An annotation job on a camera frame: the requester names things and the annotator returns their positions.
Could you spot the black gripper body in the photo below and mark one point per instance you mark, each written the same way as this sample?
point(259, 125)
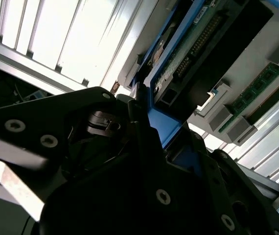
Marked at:
point(120, 208)

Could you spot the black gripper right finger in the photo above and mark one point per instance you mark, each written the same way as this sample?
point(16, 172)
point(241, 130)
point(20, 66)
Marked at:
point(227, 186)

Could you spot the hard disk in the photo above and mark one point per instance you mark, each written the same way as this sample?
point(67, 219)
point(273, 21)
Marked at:
point(203, 49)

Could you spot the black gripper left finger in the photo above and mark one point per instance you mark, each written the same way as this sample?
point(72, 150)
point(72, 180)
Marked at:
point(31, 117)

